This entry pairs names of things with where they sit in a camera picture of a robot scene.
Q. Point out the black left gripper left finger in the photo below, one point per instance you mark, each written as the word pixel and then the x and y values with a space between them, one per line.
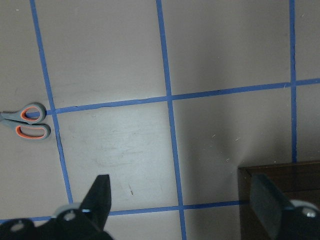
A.
pixel 97 202

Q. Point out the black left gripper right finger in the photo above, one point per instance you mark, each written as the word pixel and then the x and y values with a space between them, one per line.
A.
pixel 269 204

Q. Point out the grey orange handled scissors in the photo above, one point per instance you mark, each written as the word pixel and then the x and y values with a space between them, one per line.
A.
pixel 19 120

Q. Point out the dark wooden drawer cabinet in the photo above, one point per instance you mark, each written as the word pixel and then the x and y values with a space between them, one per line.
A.
pixel 300 183

